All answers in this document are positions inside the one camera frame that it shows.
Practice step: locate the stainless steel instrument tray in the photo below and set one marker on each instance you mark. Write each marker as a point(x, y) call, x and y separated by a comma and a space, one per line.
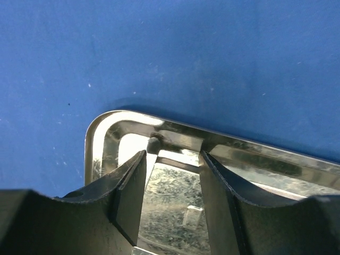
point(172, 219)

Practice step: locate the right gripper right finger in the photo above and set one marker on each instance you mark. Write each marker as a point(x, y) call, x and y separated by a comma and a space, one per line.
point(243, 218)

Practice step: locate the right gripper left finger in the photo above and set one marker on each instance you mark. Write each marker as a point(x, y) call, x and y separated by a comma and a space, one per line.
point(102, 217)

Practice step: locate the blue surgical drape cloth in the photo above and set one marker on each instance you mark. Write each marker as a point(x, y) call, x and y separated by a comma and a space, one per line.
point(267, 71)

